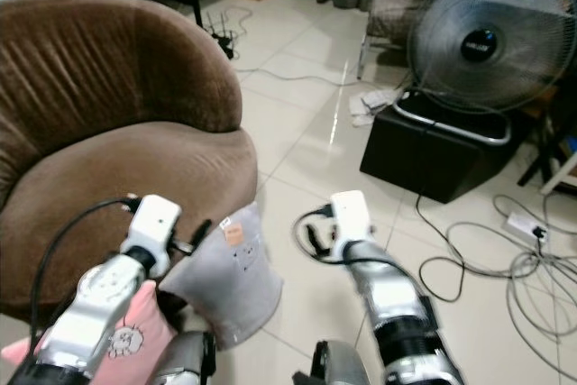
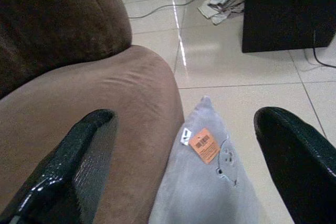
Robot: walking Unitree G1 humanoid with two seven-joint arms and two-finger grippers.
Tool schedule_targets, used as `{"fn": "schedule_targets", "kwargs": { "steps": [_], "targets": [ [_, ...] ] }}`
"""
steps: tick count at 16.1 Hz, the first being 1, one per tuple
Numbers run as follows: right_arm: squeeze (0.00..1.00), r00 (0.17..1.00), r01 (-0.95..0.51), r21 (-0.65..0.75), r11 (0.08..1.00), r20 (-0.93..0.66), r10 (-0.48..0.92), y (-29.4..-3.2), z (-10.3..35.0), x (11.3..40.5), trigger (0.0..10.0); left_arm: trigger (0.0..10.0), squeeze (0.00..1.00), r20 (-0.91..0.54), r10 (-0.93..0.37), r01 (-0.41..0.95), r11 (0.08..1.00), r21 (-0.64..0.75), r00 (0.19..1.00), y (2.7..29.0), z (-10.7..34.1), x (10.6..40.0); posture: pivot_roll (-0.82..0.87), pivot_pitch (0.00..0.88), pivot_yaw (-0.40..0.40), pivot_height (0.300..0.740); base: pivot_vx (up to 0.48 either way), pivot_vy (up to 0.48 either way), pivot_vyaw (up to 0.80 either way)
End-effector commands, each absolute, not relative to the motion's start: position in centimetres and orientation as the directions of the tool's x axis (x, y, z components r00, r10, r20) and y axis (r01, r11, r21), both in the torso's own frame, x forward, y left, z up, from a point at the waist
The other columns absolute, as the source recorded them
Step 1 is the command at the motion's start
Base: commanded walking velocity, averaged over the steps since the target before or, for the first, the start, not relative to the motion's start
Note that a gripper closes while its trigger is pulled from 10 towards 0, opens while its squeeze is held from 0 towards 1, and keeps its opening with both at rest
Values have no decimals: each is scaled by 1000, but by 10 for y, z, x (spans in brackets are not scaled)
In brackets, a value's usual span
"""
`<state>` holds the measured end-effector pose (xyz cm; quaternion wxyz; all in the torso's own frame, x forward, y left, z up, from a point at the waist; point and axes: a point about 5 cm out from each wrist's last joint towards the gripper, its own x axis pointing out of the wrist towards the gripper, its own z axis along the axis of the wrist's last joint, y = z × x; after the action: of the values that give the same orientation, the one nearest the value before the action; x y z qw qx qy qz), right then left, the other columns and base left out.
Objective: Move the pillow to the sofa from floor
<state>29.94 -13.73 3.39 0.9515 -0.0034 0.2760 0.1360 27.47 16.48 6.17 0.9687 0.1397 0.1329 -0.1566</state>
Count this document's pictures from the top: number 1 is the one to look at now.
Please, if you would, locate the pink and grey pillow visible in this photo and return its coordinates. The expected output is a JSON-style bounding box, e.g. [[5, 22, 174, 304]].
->
[[2, 203, 280, 385]]

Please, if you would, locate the brown velvet round sofa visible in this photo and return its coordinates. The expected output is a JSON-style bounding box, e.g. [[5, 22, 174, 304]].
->
[[0, 0, 261, 325]]

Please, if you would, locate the black floor fan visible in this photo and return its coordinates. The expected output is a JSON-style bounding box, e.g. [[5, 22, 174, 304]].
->
[[392, 0, 577, 147]]

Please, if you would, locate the silver left robot leg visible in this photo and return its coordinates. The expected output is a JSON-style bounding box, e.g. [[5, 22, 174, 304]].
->
[[149, 331, 217, 385]]

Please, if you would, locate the silver robot leg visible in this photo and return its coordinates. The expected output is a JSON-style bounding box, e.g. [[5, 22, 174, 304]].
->
[[149, 331, 217, 385], [293, 340, 371, 385]]

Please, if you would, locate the silver right robot leg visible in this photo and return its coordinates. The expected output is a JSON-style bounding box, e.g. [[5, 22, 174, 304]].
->
[[293, 340, 371, 385]]

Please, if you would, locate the black box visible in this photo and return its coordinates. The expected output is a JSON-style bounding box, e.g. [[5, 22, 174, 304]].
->
[[359, 101, 528, 206]]

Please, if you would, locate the white crumpled rag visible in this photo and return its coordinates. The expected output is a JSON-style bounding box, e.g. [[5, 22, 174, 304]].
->
[[347, 87, 407, 126]]

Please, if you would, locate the black router with antennas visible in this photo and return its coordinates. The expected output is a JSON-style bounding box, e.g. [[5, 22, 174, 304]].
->
[[203, 8, 240, 60]]

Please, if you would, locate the white power strip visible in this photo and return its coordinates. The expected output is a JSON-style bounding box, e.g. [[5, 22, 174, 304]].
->
[[505, 212, 549, 243]]

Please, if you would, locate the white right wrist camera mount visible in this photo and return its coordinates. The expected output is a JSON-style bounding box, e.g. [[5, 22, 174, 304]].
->
[[329, 189, 375, 264]]

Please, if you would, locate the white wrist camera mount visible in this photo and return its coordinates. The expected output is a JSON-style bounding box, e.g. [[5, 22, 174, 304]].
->
[[329, 189, 375, 264], [120, 194, 181, 278]]

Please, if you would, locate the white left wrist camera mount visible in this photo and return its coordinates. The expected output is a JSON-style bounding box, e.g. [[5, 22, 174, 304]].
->
[[120, 194, 181, 278]]

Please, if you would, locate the black floor cable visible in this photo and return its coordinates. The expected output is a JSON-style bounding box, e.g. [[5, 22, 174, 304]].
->
[[413, 191, 472, 305]]

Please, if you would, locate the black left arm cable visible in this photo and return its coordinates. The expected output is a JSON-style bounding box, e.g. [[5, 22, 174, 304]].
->
[[29, 196, 145, 350]]

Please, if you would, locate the thin white floor cable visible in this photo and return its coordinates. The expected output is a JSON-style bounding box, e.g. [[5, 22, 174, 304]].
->
[[234, 65, 407, 90]]

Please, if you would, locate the grey floor cable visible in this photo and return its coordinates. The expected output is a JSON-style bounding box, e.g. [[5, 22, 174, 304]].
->
[[442, 223, 577, 377]]

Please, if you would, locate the black stand frame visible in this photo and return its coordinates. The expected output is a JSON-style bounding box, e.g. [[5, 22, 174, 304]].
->
[[518, 101, 577, 195]]

